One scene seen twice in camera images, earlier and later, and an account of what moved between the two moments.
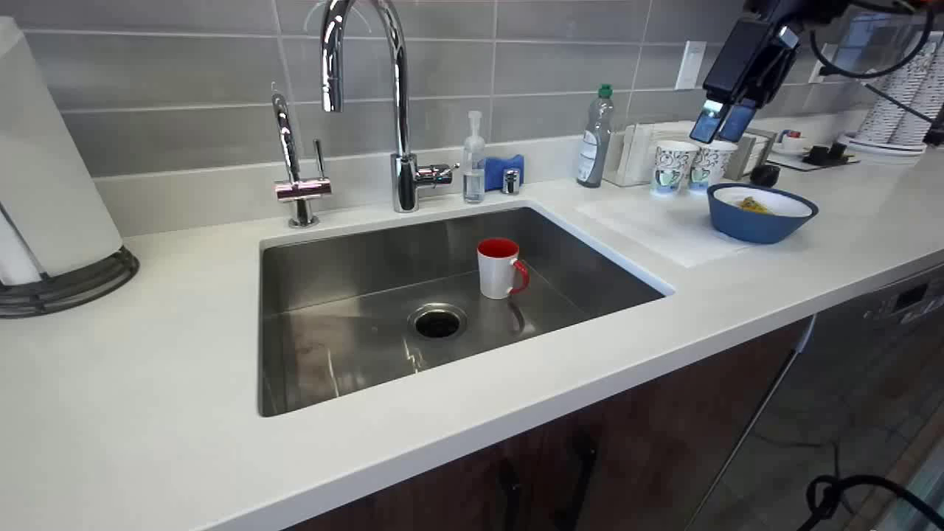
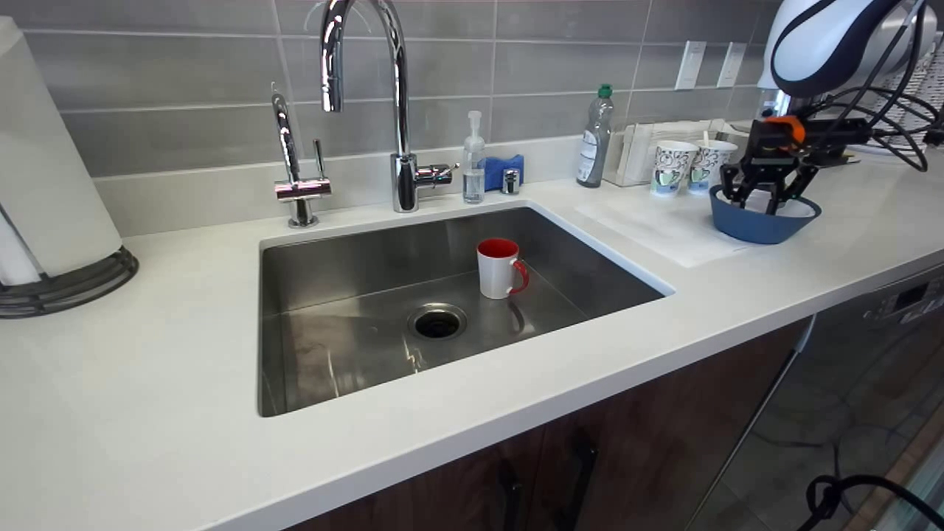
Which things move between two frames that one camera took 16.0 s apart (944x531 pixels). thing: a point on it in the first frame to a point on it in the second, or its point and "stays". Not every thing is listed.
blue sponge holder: [501, 165] stays
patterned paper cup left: [675, 165] stays
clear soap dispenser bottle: [474, 172] stays
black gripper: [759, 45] to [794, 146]
